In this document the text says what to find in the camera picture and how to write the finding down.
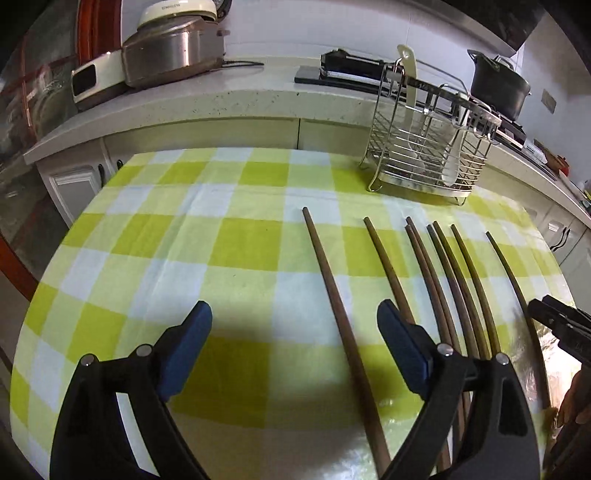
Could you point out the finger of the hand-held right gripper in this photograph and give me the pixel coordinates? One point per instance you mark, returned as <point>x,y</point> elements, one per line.
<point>551,325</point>
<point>572,316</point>

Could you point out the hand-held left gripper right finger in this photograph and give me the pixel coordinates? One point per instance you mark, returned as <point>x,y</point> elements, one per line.
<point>404,346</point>

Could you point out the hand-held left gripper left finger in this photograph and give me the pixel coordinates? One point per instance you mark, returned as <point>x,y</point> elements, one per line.
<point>184,346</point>

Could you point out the group of wooden chopsticks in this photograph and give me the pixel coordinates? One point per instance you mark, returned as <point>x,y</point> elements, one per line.
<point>349,344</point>

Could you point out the person's right hand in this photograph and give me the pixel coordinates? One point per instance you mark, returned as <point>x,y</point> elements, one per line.
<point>575,399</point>

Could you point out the green checked tablecloth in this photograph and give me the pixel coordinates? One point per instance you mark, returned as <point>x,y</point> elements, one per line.
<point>184,258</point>

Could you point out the red container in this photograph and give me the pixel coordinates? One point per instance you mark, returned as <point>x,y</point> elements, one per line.
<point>562,165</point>

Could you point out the white packet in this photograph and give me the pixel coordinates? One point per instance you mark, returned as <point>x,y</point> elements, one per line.
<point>533,148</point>

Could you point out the white kitchen counter cabinets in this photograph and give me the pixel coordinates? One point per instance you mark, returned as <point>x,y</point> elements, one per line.
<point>74,189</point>

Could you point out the black cooking pot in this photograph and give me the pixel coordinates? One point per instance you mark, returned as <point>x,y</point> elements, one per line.
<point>498,90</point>

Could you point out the white spatula with hole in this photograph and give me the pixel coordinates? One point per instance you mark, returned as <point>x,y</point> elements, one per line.
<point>410,83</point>

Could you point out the black glass gas cooktop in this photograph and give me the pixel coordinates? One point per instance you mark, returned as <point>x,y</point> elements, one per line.
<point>339,74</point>

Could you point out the small white appliance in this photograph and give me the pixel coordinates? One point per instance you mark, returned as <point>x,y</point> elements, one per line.
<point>99,76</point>

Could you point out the stainless pot with cream lid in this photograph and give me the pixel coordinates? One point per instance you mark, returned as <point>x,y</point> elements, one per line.
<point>175,53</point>

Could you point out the range hood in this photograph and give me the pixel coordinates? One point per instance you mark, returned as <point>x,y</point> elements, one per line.
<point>503,23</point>

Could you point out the wall outlet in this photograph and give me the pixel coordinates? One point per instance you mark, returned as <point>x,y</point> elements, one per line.
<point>549,101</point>

